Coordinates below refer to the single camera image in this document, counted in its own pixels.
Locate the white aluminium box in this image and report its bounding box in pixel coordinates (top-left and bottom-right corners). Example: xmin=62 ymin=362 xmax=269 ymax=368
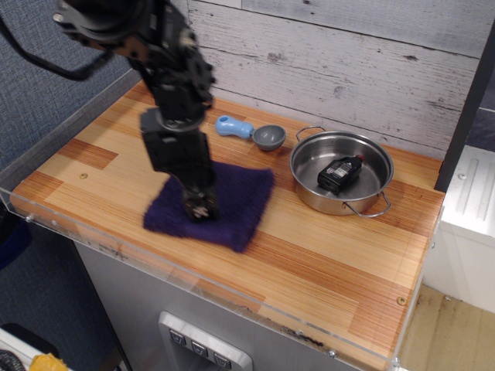
xmin=423 ymin=145 xmax=494 ymax=312

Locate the silver cabinet with dispenser panel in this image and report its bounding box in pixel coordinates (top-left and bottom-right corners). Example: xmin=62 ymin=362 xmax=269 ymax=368
xmin=77 ymin=243 xmax=398 ymax=370

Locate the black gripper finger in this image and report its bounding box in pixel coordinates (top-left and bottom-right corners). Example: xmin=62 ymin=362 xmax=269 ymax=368
xmin=183 ymin=196 xmax=205 ymax=221
xmin=204 ymin=191 xmax=219 ymax=220

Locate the small black bottle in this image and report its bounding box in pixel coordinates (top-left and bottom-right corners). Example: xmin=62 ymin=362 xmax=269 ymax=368
xmin=317 ymin=155 xmax=364 ymax=195

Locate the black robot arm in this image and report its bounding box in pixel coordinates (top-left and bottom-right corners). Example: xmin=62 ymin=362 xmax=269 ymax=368
xmin=54 ymin=1 xmax=219 ymax=221

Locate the dark grey right post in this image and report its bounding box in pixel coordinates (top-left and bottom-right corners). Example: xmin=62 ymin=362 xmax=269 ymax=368
xmin=434 ymin=24 xmax=494 ymax=192

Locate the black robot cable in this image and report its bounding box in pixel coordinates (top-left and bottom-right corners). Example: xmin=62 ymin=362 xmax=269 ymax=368
xmin=0 ymin=15 xmax=113 ymax=82

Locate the metal pot with handles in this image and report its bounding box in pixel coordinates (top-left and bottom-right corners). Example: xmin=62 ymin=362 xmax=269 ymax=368
xmin=289 ymin=125 xmax=394 ymax=218

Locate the blue object at left edge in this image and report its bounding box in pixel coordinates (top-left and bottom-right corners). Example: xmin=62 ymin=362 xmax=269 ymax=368
xmin=1 ymin=220 xmax=32 ymax=269

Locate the blue and grey scoop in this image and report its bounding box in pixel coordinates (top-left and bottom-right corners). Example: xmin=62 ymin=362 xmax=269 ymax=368
xmin=215 ymin=115 xmax=286 ymax=151

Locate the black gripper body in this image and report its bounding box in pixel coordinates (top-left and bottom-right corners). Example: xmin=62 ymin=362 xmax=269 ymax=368
xmin=140 ymin=108 xmax=216 ymax=197

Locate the clear acrylic table guard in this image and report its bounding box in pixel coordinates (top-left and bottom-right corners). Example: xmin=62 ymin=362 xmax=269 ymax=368
xmin=1 ymin=70 xmax=443 ymax=370

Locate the purple towel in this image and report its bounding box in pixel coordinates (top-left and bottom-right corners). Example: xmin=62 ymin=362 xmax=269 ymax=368
xmin=143 ymin=162 xmax=275 ymax=253

